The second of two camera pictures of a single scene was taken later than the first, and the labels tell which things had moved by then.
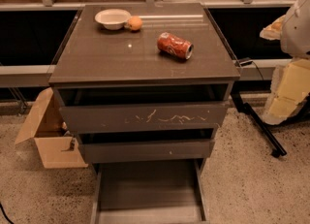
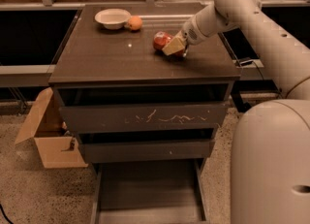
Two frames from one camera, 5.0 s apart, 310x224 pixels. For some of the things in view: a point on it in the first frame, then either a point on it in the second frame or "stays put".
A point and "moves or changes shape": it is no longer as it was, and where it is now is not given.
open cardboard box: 56,145 stays put
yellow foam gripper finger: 290,86 -> 191,34
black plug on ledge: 245,63 stays put
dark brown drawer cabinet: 144,88 stays put
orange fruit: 135,23 stays put
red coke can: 175,46 moves or changes shape
